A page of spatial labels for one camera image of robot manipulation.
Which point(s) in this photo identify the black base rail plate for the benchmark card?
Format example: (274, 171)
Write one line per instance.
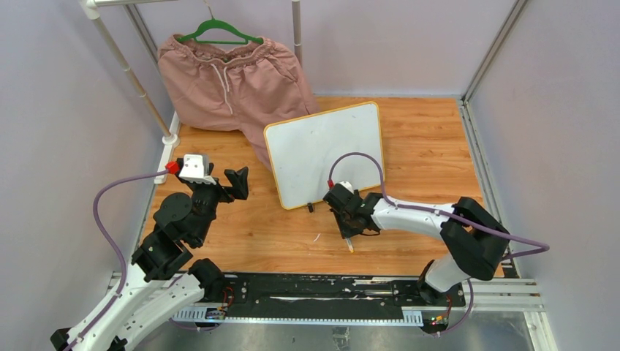
(316, 299)

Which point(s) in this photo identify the aluminium frame post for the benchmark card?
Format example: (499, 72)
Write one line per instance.
(476, 148)

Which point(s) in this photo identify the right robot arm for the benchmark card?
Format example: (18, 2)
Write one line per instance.
(475, 240)

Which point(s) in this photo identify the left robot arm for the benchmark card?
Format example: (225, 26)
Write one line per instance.
(150, 291)

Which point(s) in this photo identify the white clothes rack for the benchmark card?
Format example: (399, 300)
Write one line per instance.
(170, 138)

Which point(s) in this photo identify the yellow-framed whiteboard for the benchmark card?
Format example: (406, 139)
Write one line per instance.
(344, 144)

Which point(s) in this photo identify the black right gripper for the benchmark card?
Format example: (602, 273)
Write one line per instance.
(345, 231)

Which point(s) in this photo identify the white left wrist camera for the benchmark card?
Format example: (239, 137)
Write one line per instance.
(196, 169)

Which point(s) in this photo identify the pink shorts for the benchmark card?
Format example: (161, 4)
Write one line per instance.
(243, 89)

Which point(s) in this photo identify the green clothes hanger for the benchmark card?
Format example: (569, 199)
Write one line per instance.
(237, 37)

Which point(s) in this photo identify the white whiteboard marker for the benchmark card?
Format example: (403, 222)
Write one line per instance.
(350, 245)

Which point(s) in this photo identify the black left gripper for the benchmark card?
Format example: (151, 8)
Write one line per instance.
(239, 189)

